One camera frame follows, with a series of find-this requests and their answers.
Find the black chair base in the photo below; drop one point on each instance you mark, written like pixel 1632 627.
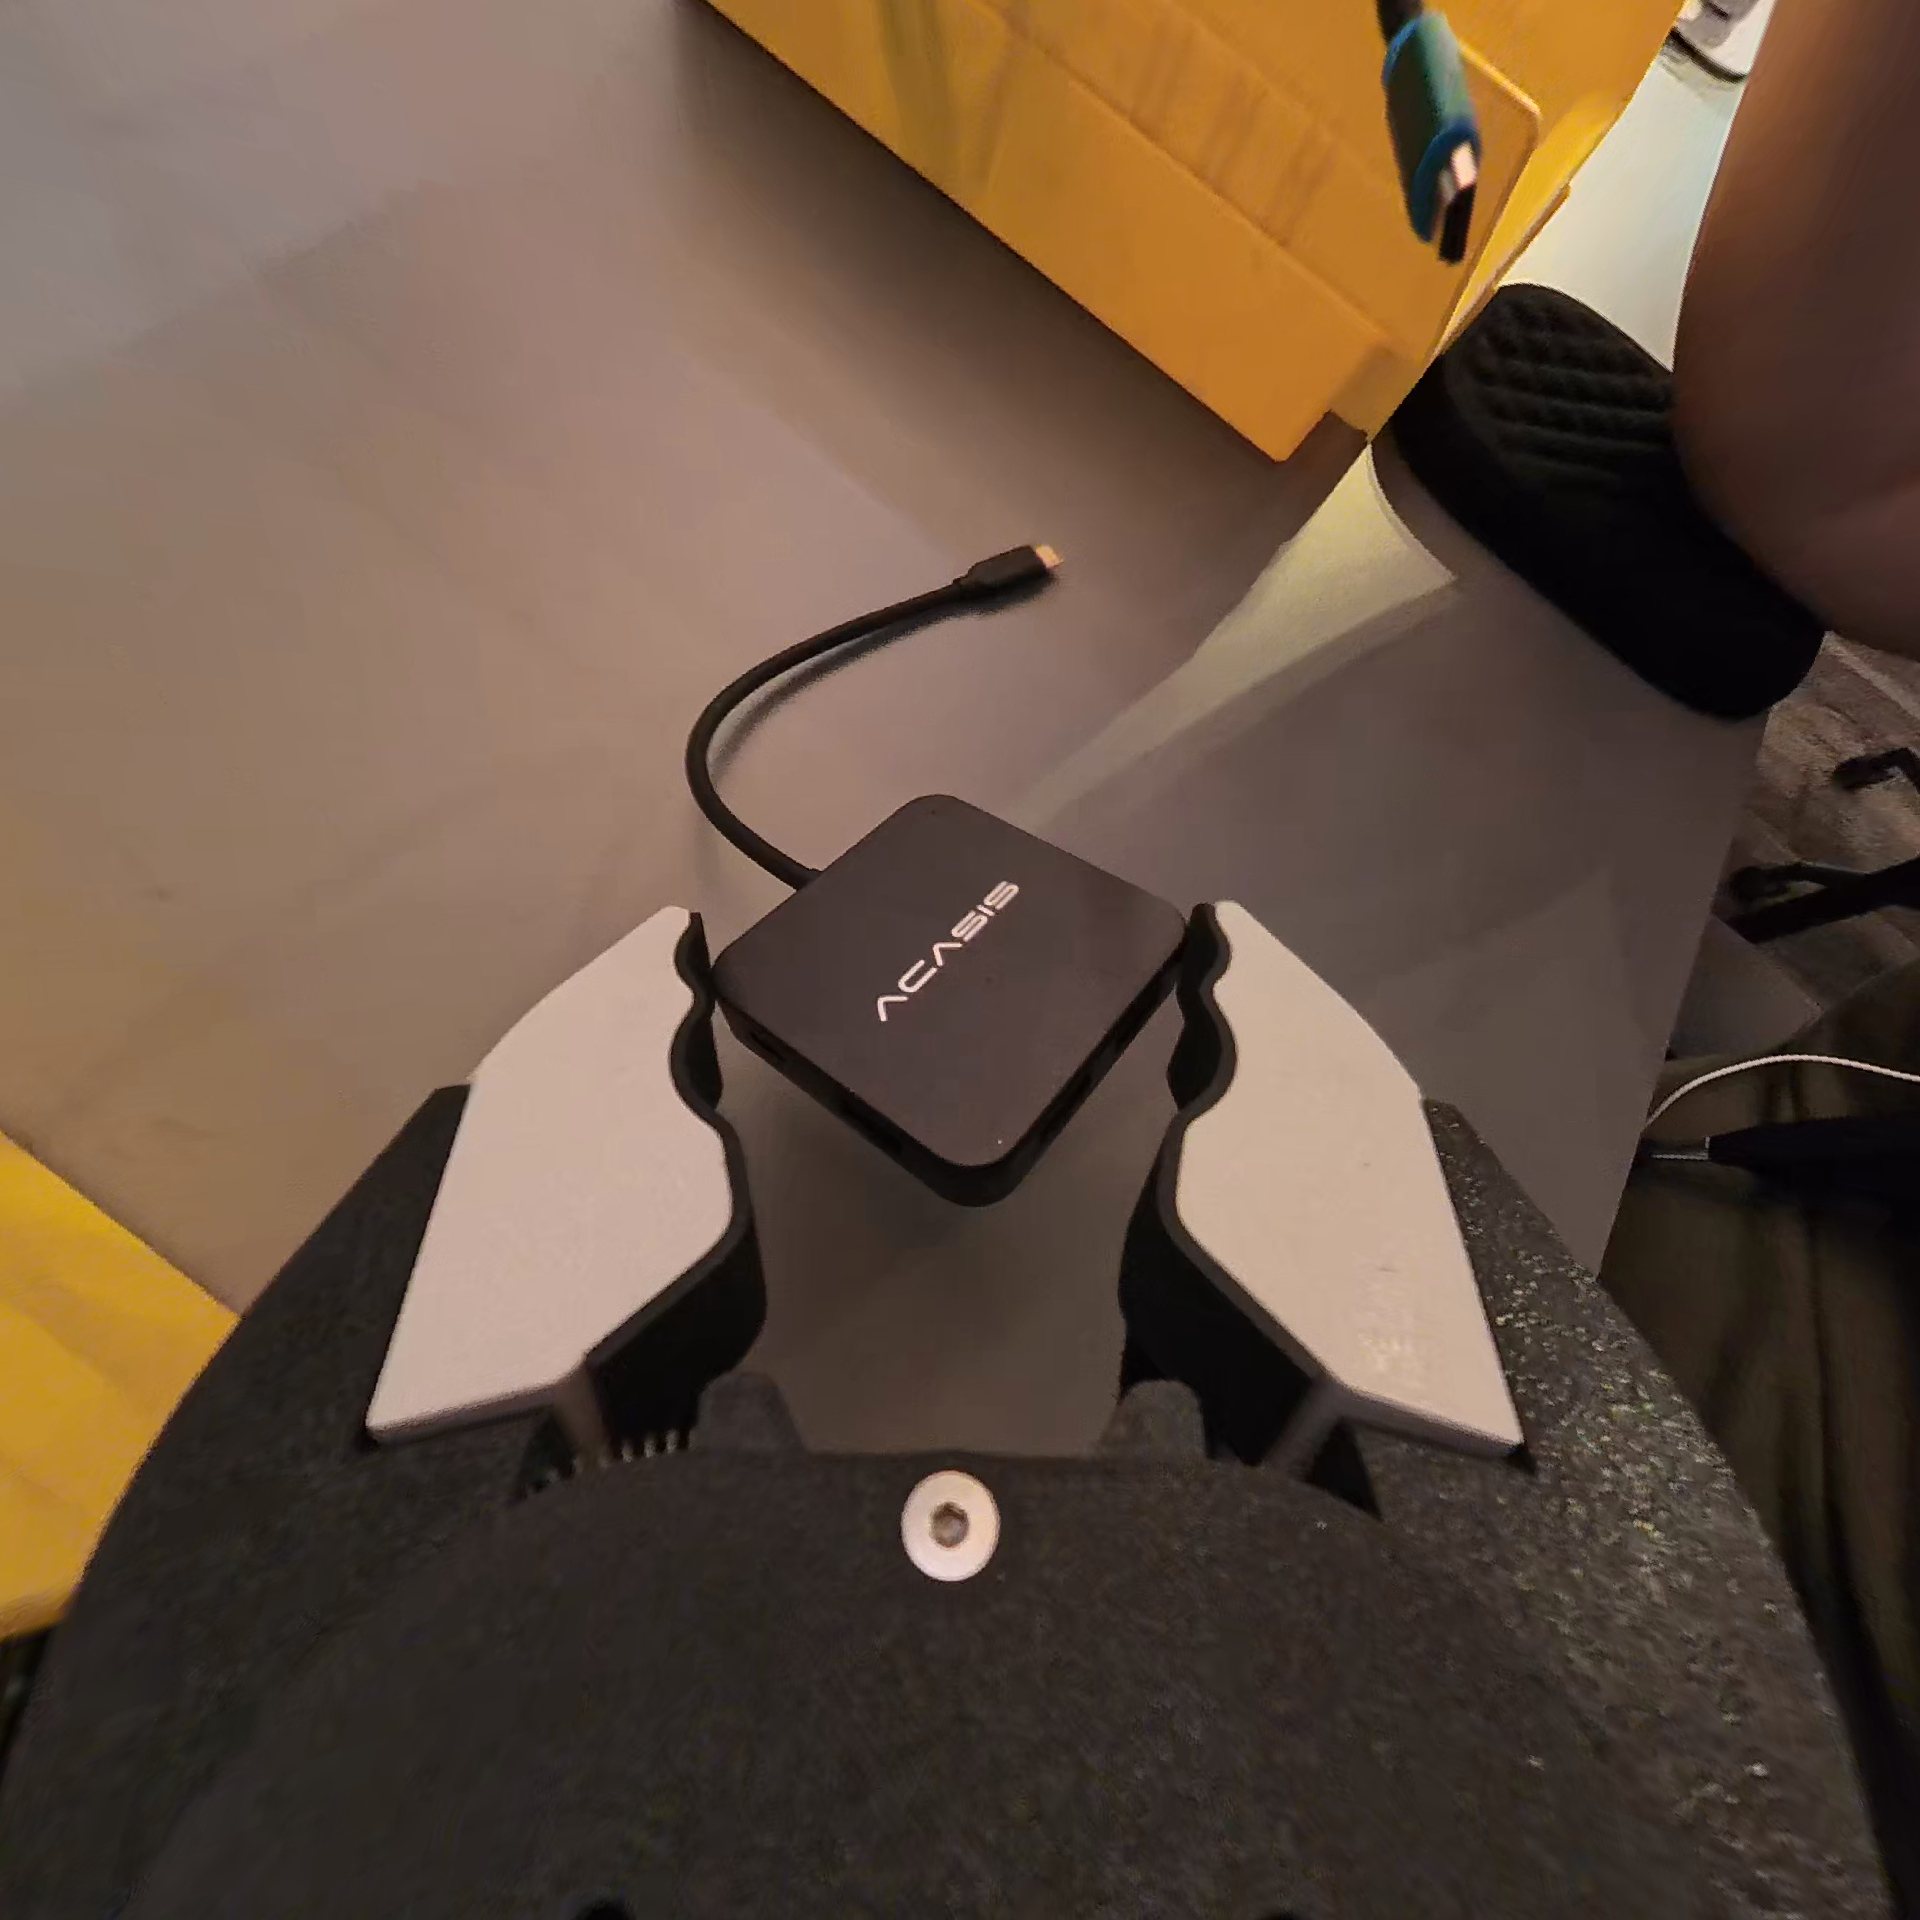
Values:
pixel 1785 896

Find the person's right forearm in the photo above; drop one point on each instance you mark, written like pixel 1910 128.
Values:
pixel 1829 300

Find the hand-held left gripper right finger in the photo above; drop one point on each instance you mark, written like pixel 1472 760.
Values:
pixel 1320 1201

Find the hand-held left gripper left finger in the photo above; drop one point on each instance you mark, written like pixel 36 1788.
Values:
pixel 569 1201

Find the black square hub adapter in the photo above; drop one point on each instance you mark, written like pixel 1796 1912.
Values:
pixel 960 1019

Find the yellow plastic bin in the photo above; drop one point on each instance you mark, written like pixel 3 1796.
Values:
pixel 89 1380
pixel 1172 181

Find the person's olive clothing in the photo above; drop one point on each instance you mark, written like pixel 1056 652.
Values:
pixel 1800 1348

